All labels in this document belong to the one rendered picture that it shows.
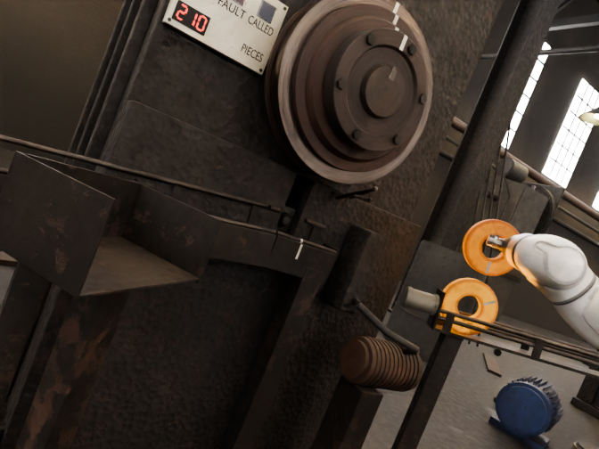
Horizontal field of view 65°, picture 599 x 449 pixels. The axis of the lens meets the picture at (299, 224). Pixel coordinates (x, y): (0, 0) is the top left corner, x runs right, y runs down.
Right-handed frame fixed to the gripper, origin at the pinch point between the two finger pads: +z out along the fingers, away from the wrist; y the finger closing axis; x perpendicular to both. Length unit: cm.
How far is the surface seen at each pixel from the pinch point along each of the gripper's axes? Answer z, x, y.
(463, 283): -2.4, -13.9, -4.1
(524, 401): 125, -73, 93
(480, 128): 419, 119, 81
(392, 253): 16.5, -15.0, -22.0
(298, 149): -20, 3, -58
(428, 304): -3.7, -22.6, -10.9
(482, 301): -2.5, -16.4, 2.7
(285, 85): -24, 15, -66
